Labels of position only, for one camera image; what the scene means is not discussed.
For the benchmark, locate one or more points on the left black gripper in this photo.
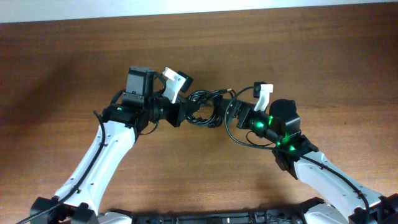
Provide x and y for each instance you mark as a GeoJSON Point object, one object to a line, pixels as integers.
{"type": "Point", "coordinates": [180, 109]}

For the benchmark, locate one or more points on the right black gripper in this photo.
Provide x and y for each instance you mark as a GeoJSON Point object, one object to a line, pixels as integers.
{"type": "Point", "coordinates": [236, 106]}

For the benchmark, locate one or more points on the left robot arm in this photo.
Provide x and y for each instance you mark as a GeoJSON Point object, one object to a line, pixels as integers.
{"type": "Point", "coordinates": [149, 96]}

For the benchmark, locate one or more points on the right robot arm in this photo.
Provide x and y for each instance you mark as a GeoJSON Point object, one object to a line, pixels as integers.
{"type": "Point", "coordinates": [343, 200]}

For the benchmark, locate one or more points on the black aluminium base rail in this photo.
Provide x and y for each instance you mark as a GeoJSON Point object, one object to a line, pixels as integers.
{"type": "Point", "coordinates": [283, 214]}

